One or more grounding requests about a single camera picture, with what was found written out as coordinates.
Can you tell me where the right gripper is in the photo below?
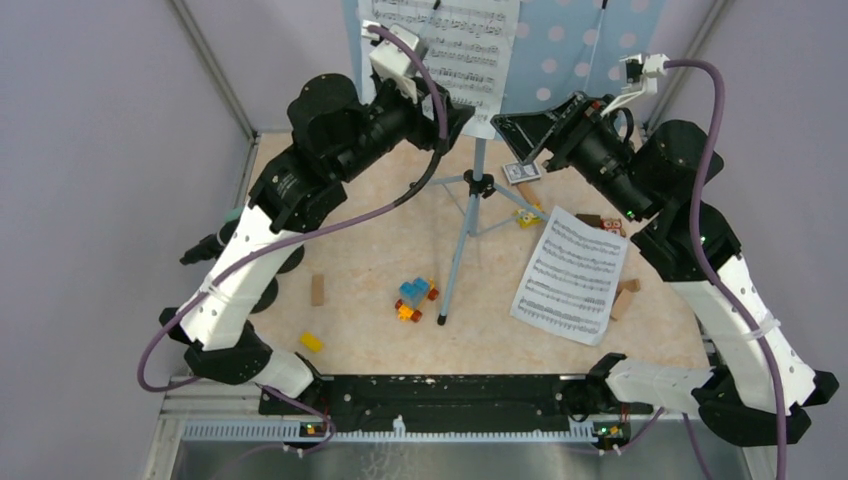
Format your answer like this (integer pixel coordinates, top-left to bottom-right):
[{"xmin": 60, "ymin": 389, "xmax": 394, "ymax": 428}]
[{"xmin": 490, "ymin": 91, "xmax": 653, "ymax": 223}]

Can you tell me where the sheet music page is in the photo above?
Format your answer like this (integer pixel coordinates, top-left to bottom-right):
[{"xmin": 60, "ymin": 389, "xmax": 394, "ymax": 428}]
[
  {"xmin": 510, "ymin": 207, "xmax": 628, "ymax": 346},
  {"xmin": 356, "ymin": 0, "xmax": 521, "ymax": 140}
]

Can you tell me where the blue music stand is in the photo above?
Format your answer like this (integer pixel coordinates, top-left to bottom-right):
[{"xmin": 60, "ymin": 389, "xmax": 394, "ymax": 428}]
[{"xmin": 342, "ymin": 1, "xmax": 663, "ymax": 325}]

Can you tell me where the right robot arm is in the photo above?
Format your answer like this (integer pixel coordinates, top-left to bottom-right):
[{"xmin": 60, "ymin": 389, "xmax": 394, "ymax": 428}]
[{"xmin": 491, "ymin": 92, "xmax": 839, "ymax": 447}]

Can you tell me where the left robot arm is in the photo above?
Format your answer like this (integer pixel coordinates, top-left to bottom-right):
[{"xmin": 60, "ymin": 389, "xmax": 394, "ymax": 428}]
[{"xmin": 161, "ymin": 73, "xmax": 475, "ymax": 414}]

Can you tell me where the playing card box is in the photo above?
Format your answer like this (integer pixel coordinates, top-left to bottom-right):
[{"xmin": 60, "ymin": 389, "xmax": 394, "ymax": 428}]
[{"xmin": 502, "ymin": 162, "xmax": 542, "ymax": 185}]

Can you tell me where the yellow printed toy block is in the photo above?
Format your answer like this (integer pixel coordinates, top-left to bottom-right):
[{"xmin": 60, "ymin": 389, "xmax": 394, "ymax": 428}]
[{"xmin": 514, "ymin": 209, "xmax": 543, "ymax": 229}]

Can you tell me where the dark brown block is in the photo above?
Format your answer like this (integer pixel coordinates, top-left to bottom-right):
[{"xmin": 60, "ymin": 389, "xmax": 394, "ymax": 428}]
[{"xmin": 575, "ymin": 214, "xmax": 603, "ymax": 228}]

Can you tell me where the red owl toy block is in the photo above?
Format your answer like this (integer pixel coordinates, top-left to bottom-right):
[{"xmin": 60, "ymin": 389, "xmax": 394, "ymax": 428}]
[{"xmin": 601, "ymin": 218, "xmax": 627, "ymax": 237}]

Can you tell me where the toy block car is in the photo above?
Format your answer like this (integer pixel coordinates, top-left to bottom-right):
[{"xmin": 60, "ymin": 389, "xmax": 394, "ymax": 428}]
[{"xmin": 394, "ymin": 277, "xmax": 440, "ymax": 323}]

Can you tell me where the wooden block upper right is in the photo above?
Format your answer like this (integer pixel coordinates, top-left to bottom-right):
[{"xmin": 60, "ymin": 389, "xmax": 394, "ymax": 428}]
[{"xmin": 616, "ymin": 278, "xmax": 641, "ymax": 294}]

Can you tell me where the wooden block lower right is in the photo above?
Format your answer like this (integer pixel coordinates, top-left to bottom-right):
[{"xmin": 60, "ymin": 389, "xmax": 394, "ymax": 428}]
[{"xmin": 610, "ymin": 289, "xmax": 635, "ymax": 321}]

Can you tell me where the wooden block left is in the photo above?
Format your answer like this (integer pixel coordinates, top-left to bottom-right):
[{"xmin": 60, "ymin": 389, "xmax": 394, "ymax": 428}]
[{"xmin": 310, "ymin": 274, "xmax": 326, "ymax": 307}]

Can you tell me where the mint green microphone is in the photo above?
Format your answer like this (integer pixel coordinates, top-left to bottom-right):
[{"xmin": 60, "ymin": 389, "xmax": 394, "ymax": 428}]
[{"xmin": 224, "ymin": 206, "xmax": 244, "ymax": 224}]

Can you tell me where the yellow toy brick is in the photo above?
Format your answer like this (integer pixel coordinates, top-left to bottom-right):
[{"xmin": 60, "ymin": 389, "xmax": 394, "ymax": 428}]
[{"xmin": 299, "ymin": 332, "xmax": 324, "ymax": 353}]

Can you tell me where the black microphone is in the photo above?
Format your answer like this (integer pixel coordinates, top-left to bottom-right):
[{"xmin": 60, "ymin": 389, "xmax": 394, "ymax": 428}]
[{"xmin": 179, "ymin": 221, "xmax": 306, "ymax": 315}]

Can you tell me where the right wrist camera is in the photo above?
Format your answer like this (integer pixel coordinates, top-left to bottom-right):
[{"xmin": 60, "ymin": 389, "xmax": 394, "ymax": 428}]
[{"xmin": 600, "ymin": 54, "xmax": 670, "ymax": 117}]

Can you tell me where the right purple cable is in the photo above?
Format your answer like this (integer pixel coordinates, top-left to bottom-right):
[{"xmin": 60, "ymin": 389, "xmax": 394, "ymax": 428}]
[{"xmin": 662, "ymin": 58, "xmax": 790, "ymax": 480}]

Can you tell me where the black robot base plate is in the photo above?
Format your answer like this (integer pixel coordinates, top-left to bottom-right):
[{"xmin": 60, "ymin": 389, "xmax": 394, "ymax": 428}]
[{"xmin": 258, "ymin": 374, "xmax": 654, "ymax": 443}]

